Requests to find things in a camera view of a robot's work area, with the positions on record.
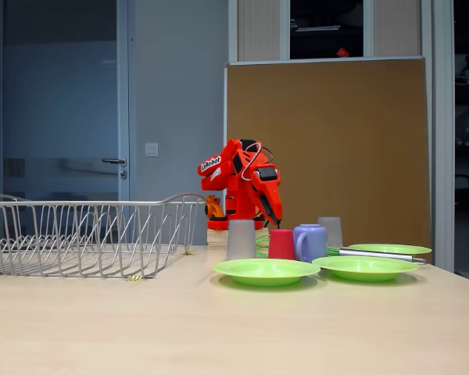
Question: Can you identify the red plastic cup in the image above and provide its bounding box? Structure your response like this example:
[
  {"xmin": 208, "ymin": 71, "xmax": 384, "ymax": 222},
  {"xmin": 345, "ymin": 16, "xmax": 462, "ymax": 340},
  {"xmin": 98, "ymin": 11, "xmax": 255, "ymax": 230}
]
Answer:
[{"xmin": 267, "ymin": 228, "xmax": 296, "ymax": 260}]

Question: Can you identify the grey translucent plastic cup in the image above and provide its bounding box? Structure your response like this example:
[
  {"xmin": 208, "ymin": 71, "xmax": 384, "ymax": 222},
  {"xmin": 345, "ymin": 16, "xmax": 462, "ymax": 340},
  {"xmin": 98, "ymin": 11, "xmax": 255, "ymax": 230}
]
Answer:
[
  {"xmin": 226, "ymin": 219, "xmax": 258, "ymax": 262},
  {"xmin": 317, "ymin": 216, "xmax": 344, "ymax": 249}
]

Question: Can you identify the purple plastic mug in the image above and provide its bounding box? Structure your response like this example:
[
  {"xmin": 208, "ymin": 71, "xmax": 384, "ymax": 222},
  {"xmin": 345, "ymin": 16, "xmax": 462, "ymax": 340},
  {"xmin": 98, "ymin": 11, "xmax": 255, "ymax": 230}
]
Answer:
[{"xmin": 292, "ymin": 223, "xmax": 328, "ymax": 263}]

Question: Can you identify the green plastic plate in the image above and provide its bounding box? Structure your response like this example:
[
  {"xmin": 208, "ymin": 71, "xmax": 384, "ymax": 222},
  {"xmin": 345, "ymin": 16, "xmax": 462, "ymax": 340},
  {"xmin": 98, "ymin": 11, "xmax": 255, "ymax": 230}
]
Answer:
[
  {"xmin": 212, "ymin": 258, "xmax": 321, "ymax": 288},
  {"xmin": 347, "ymin": 243, "xmax": 433, "ymax": 257},
  {"xmin": 311, "ymin": 255, "xmax": 421, "ymax": 282}
]

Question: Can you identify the green whisk metal handle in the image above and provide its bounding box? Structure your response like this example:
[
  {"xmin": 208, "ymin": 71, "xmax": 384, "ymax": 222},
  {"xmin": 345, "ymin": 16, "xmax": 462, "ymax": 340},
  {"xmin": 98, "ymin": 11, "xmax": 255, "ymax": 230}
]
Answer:
[{"xmin": 255, "ymin": 233, "xmax": 429, "ymax": 266}]

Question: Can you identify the orange table clamp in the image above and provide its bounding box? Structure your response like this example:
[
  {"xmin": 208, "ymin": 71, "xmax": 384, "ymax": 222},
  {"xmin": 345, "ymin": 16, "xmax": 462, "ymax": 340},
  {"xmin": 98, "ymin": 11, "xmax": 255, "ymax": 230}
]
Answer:
[{"xmin": 203, "ymin": 195, "xmax": 227, "ymax": 220}]

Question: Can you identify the wooden base block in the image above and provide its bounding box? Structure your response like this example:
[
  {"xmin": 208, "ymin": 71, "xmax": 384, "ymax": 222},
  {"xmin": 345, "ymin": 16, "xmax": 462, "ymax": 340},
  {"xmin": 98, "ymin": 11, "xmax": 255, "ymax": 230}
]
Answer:
[{"xmin": 206, "ymin": 229, "xmax": 270, "ymax": 248}]

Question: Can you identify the brown cork board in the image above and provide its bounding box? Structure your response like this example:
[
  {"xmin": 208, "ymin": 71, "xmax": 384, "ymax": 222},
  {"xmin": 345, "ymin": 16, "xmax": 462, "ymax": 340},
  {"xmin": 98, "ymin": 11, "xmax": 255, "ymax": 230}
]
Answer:
[{"xmin": 224, "ymin": 56, "xmax": 433, "ymax": 259}]

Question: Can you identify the spiral bound notebook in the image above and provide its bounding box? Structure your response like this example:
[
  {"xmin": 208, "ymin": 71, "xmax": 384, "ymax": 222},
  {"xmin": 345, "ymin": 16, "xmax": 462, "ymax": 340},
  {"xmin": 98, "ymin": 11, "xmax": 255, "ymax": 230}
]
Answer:
[{"xmin": 295, "ymin": 24, "xmax": 342, "ymax": 33}]

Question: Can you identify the dark kettle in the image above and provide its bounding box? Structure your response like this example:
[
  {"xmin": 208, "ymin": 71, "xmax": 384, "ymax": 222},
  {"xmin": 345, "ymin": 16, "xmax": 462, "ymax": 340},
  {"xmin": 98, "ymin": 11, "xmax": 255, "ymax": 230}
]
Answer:
[{"xmin": 455, "ymin": 173, "xmax": 469, "ymax": 205}]

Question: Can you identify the grey glass door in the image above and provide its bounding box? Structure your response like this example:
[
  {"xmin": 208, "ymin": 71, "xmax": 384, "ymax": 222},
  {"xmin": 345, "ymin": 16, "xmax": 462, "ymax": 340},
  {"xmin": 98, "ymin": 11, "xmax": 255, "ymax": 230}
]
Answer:
[{"xmin": 0, "ymin": 0, "xmax": 131, "ymax": 204}]

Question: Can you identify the white gripper servo cable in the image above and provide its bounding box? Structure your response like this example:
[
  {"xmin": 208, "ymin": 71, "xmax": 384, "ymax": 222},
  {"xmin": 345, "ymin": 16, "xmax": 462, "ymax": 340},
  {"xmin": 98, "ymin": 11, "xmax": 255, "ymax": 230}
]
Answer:
[{"xmin": 241, "ymin": 142, "xmax": 263, "ymax": 181}]

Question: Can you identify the metal wire dish rack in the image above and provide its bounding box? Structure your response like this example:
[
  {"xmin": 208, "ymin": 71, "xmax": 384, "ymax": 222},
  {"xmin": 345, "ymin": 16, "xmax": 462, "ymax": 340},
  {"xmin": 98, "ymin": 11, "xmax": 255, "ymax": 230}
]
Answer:
[{"xmin": 0, "ymin": 191, "xmax": 208, "ymax": 279}]

